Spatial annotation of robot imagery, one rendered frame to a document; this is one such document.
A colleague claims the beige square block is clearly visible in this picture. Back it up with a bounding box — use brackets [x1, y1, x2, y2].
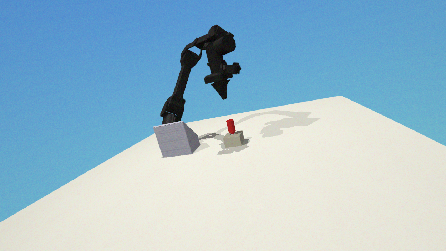
[223, 131, 244, 148]

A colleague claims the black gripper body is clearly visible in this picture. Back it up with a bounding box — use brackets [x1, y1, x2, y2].
[204, 57, 233, 84]

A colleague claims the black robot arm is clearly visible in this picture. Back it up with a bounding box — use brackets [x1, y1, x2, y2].
[160, 25, 241, 125]

